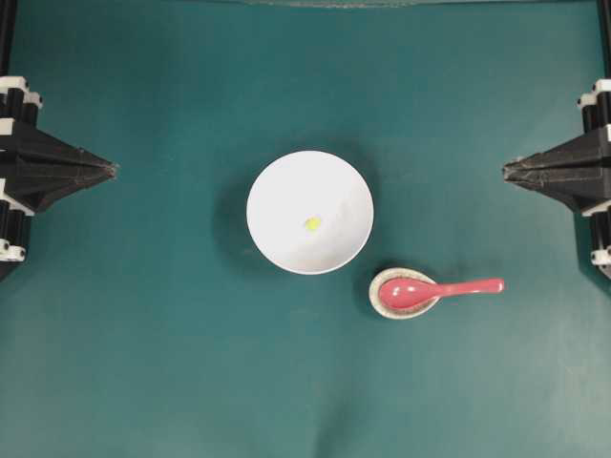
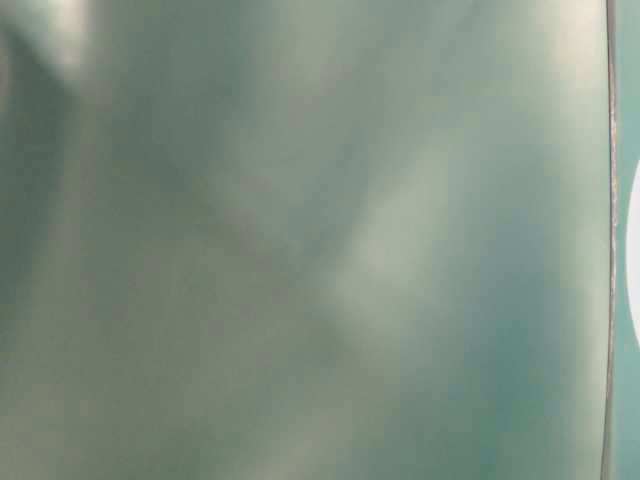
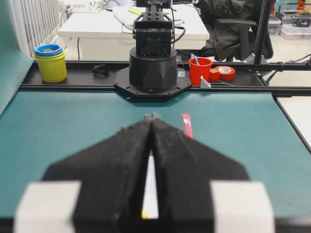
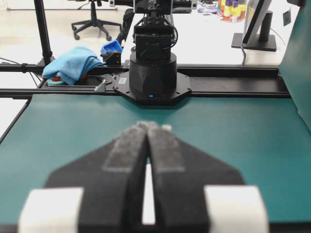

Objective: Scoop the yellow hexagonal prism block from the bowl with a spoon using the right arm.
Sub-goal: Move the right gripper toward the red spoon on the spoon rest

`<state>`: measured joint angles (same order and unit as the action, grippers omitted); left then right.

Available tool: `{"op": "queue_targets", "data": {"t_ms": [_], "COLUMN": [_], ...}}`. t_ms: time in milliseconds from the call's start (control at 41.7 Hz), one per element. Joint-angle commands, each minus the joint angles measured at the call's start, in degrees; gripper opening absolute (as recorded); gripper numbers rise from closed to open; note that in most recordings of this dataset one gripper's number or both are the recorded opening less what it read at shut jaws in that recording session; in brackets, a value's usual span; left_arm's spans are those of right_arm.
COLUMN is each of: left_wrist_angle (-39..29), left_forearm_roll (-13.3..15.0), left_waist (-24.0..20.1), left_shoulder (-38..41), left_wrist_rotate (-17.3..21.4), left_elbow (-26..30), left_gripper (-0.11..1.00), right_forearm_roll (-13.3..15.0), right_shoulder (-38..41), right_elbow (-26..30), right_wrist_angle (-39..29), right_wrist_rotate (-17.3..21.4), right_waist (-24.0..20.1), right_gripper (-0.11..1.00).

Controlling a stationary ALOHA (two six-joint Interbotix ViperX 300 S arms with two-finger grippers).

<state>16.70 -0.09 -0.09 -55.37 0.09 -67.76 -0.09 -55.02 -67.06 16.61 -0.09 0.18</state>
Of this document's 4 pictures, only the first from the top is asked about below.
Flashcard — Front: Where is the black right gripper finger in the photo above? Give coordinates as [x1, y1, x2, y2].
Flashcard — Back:
[503, 127, 610, 173]
[503, 169, 610, 206]

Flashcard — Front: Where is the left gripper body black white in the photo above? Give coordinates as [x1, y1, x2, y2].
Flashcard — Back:
[1, 75, 43, 281]

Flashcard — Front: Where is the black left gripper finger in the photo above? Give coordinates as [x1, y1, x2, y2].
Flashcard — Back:
[5, 166, 116, 212]
[1, 119, 116, 174]

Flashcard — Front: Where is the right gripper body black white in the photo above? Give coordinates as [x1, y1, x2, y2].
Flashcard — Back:
[578, 78, 610, 279]

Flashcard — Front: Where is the pink ceramic spoon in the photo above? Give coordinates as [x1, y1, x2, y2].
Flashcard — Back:
[378, 278, 505, 310]

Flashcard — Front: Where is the yellow hexagonal prism block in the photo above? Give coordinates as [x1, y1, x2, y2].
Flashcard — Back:
[305, 217, 322, 232]

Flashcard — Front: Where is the speckled ceramic spoon rest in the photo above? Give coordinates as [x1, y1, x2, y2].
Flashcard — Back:
[369, 267, 438, 320]

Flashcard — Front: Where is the white round bowl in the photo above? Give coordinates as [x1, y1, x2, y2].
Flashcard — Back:
[245, 151, 374, 275]

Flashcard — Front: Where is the black frame rail right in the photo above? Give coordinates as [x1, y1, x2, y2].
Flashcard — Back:
[597, 0, 611, 79]

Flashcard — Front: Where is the black frame rail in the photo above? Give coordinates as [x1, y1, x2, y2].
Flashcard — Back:
[597, 0, 611, 79]
[0, 0, 17, 76]

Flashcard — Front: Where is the black frame rail left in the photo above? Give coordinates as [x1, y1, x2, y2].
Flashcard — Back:
[0, 0, 17, 76]

